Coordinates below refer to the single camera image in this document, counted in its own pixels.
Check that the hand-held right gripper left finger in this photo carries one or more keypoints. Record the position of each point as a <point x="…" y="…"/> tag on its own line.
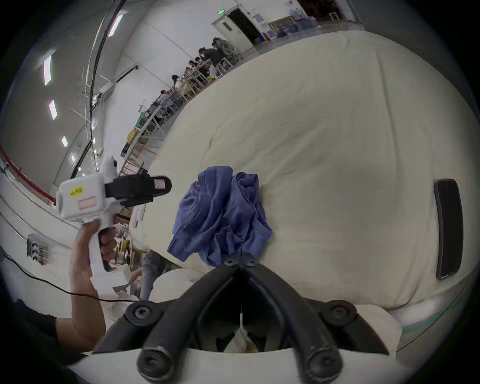
<point x="187" y="311"/>

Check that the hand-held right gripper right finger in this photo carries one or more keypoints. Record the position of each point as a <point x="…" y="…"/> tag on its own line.
<point x="288" y="311"/>

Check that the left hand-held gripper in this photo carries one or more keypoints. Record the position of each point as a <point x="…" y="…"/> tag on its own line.
<point x="80" y="202"/>

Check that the person's left forearm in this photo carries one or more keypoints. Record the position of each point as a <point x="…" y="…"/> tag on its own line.
<point x="84" y="322"/>

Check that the person's left hand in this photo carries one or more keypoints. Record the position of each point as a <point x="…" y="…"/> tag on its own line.
<point x="80" y="262"/>

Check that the person's legs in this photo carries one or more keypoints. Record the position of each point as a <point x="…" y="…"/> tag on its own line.
<point x="152" y="272"/>

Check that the row of tables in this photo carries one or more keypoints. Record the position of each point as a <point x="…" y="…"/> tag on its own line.
<point x="150" y="127"/>

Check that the dark blue shirt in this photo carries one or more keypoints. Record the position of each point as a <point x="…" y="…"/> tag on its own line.
<point x="221" y="213"/>

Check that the grey socket box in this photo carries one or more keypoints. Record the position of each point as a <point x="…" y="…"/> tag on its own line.
<point x="36" y="249"/>

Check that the group of people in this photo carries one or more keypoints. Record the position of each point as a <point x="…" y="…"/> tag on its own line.
<point x="208" y="56"/>

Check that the person's body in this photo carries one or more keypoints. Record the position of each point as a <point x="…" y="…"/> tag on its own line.
<point x="35" y="337"/>

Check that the bed with beige sheet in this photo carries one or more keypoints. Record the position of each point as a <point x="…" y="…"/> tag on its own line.
<point x="318" y="142"/>

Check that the black phone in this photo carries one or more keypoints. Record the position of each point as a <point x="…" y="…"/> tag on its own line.
<point x="449" y="228"/>

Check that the framed picture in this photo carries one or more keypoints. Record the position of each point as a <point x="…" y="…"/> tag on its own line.
<point x="282" y="27"/>

